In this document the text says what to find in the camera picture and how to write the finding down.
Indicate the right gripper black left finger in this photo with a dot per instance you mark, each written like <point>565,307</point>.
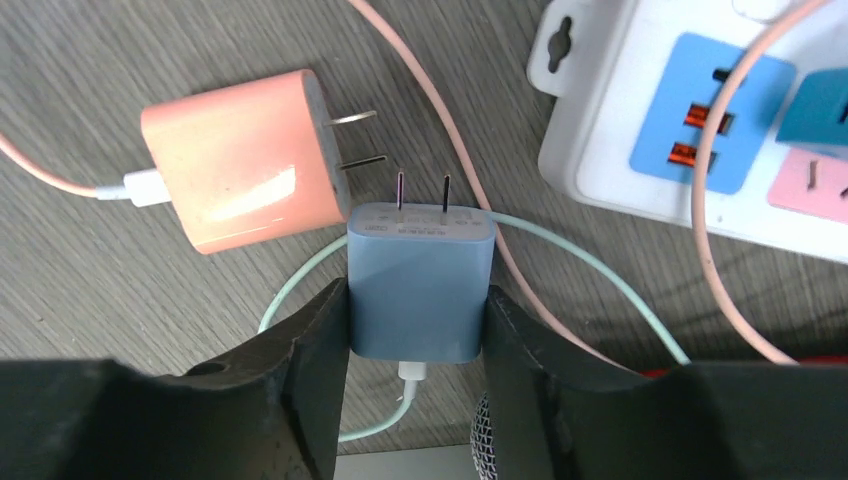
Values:
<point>268,408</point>

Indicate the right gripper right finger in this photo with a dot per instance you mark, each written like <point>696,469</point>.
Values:
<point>558,412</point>

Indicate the light blue charger plug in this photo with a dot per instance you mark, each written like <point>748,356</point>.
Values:
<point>419,298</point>

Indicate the white multicolour power strip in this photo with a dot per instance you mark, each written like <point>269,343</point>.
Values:
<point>634,82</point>

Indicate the blue plug adapter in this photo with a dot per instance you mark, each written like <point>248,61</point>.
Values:
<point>816,119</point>

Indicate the pink charger plug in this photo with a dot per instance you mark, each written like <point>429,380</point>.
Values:
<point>240,165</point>

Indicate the red glitter microphone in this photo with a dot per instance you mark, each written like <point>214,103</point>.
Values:
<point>482,441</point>

